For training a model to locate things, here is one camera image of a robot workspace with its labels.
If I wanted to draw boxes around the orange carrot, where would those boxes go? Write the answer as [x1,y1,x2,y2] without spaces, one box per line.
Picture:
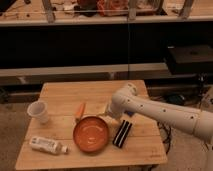
[75,102,86,121]

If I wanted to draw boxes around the white plastic cup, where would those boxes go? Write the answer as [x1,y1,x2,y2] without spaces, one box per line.
[27,101,49,124]

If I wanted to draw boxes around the wooden table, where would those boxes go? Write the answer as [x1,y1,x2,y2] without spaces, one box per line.
[15,81,167,171]

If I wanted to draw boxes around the black floor cables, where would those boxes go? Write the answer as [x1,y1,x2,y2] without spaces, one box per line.
[156,94,188,156]

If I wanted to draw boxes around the long workbench shelf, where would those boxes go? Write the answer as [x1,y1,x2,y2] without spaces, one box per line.
[0,0,213,27]

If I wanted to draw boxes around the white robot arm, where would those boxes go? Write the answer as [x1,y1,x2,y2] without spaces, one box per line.
[106,83,213,143]

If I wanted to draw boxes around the black box on shelf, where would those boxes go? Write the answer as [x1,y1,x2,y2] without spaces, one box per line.
[165,45,213,74]

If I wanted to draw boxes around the black white striped eraser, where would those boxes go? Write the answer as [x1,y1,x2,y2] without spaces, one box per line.
[113,120,132,148]

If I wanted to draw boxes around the orange ceramic bowl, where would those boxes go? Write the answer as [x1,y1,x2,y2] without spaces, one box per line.
[73,116,109,153]

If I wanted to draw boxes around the blue sponge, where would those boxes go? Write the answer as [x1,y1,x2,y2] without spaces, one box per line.
[124,111,135,117]

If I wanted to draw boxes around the red orange clutter on bench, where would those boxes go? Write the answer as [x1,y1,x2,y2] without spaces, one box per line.
[74,0,160,16]

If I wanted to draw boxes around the white plastic bottle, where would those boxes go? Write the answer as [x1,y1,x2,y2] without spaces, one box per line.
[29,136,68,155]

